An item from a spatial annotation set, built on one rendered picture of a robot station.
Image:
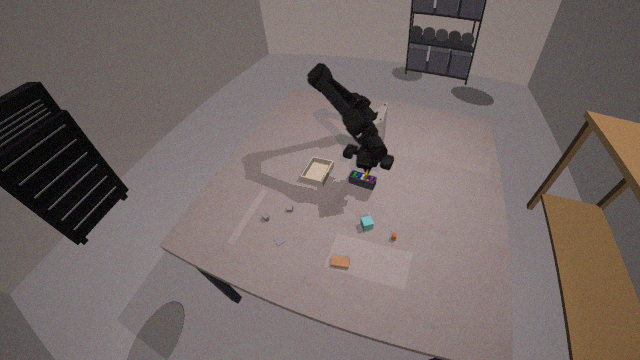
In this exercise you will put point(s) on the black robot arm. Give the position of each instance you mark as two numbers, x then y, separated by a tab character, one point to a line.
356	113

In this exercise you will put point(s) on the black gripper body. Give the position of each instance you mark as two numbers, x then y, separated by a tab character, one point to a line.
351	149

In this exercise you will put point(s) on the teal cube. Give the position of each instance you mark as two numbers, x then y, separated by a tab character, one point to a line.
367	223

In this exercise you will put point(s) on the tan flat rectangular block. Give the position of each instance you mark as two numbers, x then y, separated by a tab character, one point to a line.
342	262

